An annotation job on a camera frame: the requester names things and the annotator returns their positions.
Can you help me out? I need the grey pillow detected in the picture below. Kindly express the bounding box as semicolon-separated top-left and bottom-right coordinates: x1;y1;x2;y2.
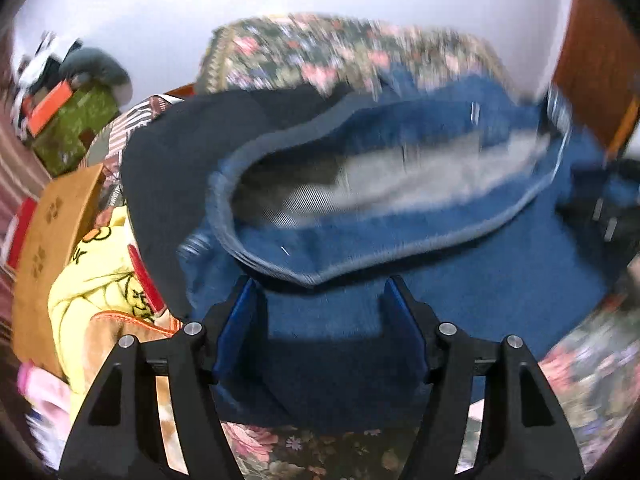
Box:
60;47;133;103

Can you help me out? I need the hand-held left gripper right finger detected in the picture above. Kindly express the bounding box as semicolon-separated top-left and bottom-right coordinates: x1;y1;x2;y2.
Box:
382;275;586;480

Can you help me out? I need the floral bed blanket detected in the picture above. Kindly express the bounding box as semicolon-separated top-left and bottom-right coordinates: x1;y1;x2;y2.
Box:
195;14;640;480

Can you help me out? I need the pink plush toy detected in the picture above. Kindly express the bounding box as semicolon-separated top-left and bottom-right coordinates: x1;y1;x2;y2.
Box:
17;362;73;441

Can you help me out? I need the striped maroon curtain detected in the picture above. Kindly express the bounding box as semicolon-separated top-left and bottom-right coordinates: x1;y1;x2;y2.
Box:
0;125;51;301

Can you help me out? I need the striped cloth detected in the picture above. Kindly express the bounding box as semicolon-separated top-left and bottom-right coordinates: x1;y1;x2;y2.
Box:
82;94;183;211

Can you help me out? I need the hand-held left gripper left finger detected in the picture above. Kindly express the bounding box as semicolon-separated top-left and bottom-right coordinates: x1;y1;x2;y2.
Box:
57;276;258;480

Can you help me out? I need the black garment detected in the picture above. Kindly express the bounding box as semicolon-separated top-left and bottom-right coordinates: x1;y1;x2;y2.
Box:
120;85;351;318

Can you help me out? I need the pile of clothes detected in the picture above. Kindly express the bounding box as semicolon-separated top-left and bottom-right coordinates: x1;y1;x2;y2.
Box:
15;32;66;96

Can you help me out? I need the yellow printed garment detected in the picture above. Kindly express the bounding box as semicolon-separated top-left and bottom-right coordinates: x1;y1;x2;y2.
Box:
47;207;196;478

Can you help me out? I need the orange box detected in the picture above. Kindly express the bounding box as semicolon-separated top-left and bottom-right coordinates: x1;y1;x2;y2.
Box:
26;80;73;136

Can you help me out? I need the red box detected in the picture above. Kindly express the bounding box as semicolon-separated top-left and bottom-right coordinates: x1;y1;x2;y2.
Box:
5;197;38;268

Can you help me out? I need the wooden folding table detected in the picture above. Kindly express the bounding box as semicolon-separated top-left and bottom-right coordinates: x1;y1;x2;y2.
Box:
11;164;106;376

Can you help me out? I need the blue denim jacket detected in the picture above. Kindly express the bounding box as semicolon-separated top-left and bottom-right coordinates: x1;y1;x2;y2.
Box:
177;67;631;436

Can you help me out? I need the wooden door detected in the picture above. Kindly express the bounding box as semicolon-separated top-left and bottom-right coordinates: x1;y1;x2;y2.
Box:
552;0;640;151

